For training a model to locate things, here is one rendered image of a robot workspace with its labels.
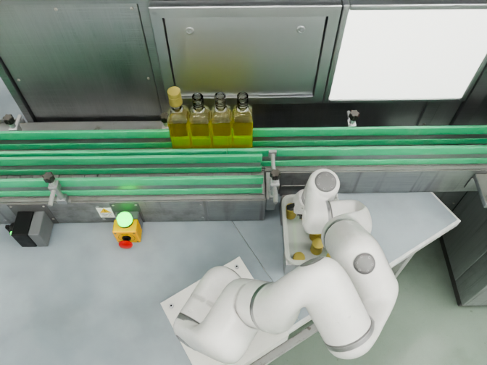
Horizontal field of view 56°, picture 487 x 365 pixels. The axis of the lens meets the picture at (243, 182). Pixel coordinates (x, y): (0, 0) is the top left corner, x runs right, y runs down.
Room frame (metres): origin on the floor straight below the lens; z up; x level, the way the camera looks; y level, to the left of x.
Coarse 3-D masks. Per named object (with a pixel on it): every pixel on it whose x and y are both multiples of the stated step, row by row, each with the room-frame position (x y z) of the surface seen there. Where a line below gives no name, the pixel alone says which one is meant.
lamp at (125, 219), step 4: (124, 212) 0.65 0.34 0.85; (120, 216) 0.63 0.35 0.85; (124, 216) 0.63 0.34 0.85; (128, 216) 0.64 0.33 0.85; (120, 220) 0.62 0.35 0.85; (124, 220) 0.62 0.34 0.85; (128, 220) 0.62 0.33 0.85; (132, 220) 0.63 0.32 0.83; (120, 224) 0.61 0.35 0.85; (124, 224) 0.61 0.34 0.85; (128, 224) 0.62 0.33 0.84
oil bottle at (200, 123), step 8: (192, 112) 0.82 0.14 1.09; (208, 112) 0.82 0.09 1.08; (192, 120) 0.80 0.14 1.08; (200, 120) 0.80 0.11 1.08; (208, 120) 0.80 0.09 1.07; (192, 128) 0.80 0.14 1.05; (200, 128) 0.80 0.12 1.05; (208, 128) 0.80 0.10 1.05; (192, 136) 0.80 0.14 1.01; (200, 136) 0.80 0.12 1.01; (208, 136) 0.80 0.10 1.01; (192, 144) 0.80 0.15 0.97; (200, 144) 0.80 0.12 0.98; (208, 144) 0.80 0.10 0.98
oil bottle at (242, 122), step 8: (248, 104) 0.85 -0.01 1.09; (240, 112) 0.82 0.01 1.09; (248, 112) 0.82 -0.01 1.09; (232, 120) 0.81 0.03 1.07; (240, 120) 0.80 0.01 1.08; (248, 120) 0.80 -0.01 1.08; (240, 128) 0.80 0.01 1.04; (248, 128) 0.80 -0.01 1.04; (240, 136) 0.80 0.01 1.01; (248, 136) 0.80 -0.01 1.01; (240, 144) 0.80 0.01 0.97; (248, 144) 0.80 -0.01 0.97
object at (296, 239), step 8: (288, 200) 0.70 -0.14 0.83; (336, 200) 0.70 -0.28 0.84; (296, 216) 0.68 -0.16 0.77; (288, 224) 0.65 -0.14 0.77; (296, 224) 0.65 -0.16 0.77; (288, 232) 0.62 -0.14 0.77; (296, 232) 0.62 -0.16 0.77; (304, 232) 0.62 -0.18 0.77; (288, 240) 0.60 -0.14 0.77; (296, 240) 0.60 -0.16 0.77; (304, 240) 0.60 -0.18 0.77; (288, 248) 0.54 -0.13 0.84; (296, 248) 0.57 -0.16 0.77; (304, 248) 0.57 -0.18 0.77; (288, 256) 0.51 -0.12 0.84; (312, 256) 0.55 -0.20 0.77; (320, 256) 0.55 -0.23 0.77; (296, 264) 0.49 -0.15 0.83
